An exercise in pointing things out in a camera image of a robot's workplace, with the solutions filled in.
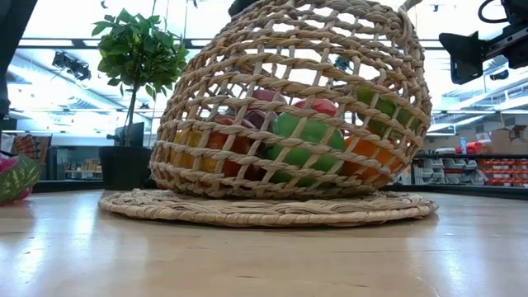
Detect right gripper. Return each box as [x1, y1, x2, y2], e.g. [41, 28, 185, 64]
[436, 21, 528, 86]

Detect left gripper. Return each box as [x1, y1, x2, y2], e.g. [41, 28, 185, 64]
[228, 0, 260, 18]

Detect green cucumber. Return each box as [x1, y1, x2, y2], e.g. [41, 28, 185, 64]
[355, 84, 422, 141]

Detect round red tomato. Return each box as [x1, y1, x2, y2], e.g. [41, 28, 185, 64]
[293, 97, 339, 119]

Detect bright red apple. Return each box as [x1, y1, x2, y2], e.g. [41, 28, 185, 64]
[208, 114, 265, 181]

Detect orange toy fruit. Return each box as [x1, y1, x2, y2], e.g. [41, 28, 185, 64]
[341, 134, 403, 182]

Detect yellow toy fruit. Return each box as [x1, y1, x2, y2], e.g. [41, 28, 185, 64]
[169, 130, 230, 174]

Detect large green apple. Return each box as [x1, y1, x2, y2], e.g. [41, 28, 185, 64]
[262, 111, 347, 187]

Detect open-weave wicker basket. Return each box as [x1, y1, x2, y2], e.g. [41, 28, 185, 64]
[148, 0, 434, 200]

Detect red container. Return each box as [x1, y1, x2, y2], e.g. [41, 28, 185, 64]
[455, 140, 483, 155]

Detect cardboard box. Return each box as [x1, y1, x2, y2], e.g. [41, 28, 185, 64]
[489, 125, 528, 156]

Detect green leafy potted tree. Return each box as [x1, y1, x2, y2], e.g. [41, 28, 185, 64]
[91, 7, 191, 148]

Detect black ceiling spotlight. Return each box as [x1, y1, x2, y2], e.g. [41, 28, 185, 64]
[51, 50, 92, 83]
[334, 54, 354, 73]

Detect black monitor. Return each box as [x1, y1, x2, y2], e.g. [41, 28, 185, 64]
[106, 121, 145, 148]

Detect black plant pot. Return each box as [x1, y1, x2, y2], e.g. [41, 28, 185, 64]
[97, 145, 156, 191]

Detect round woven straw mat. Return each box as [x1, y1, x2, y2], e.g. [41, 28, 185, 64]
[97, 188, 439, 229]

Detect dark shelf unit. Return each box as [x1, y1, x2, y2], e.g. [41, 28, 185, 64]
[45, 144, 104, 182]

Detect colourful patterned board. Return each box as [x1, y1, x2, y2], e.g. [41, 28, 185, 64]
[11, 134, 53, 167]

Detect watermelon slice toy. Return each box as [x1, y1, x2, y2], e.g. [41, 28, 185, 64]
[0, 153, 42, 204]

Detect black hanging camera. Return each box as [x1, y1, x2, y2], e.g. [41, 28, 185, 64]
[488, 68, 511, 82]

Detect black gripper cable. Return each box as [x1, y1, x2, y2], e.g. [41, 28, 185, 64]
[477, 0, 505, 25]

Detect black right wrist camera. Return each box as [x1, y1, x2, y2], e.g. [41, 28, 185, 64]
[501, 0, 528, 21]

